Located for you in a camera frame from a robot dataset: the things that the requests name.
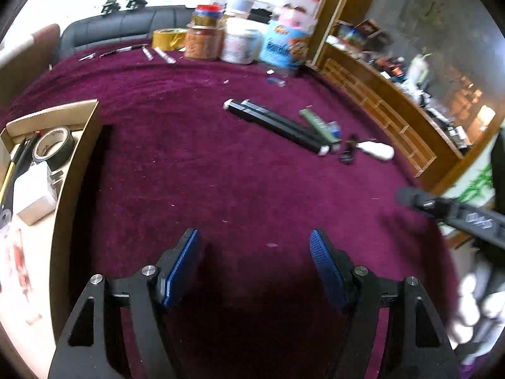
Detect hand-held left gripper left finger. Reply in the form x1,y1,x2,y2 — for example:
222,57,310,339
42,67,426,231
47,228,199,379

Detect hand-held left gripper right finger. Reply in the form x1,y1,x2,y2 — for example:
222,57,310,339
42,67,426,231
309,229,461,379

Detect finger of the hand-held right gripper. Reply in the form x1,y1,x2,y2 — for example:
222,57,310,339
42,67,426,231
396,187,449,222

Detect cardboard box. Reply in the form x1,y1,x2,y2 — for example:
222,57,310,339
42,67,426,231
0,99,104,364

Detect green lighter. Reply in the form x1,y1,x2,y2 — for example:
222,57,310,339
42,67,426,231
299,108,341,145

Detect black marker grey end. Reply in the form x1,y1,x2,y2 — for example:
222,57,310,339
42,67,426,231
241,100,341,154

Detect black marker white end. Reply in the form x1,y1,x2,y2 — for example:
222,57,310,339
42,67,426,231
223,99,330,156

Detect white charger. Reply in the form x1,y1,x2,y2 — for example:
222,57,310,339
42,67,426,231
13,162,64,226

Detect black tape roll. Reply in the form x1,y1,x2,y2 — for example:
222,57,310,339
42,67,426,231
32,126,75,170

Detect yellow black marker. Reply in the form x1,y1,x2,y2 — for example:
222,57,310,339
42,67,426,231
0,138,28,206

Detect person's right hand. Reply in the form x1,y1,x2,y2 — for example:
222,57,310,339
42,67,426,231
450,262,505,350

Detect green printed white bag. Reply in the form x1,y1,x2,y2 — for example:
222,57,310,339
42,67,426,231
454,134,498,206

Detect small white bottle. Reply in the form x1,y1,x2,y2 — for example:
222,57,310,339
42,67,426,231
357,140,395,162

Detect pile of assorted clutter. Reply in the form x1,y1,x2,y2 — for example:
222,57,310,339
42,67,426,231
327,20,494,147

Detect wooden counter cabinet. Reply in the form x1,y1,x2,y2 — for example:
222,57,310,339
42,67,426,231
312,0,505,190

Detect white pitcher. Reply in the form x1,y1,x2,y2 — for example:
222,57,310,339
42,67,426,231
406,53,431,91

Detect large clear jar blue label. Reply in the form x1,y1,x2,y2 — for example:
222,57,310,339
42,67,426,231
258,0,322,77

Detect thin white pen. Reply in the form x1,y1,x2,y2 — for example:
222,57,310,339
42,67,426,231
154,47,177,64

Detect black pen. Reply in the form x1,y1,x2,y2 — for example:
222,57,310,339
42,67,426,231
99,44,148,58

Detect clear jar brown contents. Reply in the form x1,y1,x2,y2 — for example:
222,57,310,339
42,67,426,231
185,21,225,62

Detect yellow tape roll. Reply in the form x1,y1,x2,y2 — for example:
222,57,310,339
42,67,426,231
152,27,188,52

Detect white plastic jar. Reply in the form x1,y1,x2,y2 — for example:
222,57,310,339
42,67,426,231
221,18,263,65

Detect black leather sofa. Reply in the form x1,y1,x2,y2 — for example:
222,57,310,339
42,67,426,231
61,6,198,54

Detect brown armchair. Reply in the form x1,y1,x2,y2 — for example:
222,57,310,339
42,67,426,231
0,24,62,107

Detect stack of coloured tape rolls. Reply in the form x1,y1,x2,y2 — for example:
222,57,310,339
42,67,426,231
193,4,225,28

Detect grey tape roll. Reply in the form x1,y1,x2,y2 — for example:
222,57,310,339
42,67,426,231
227,0,255,18

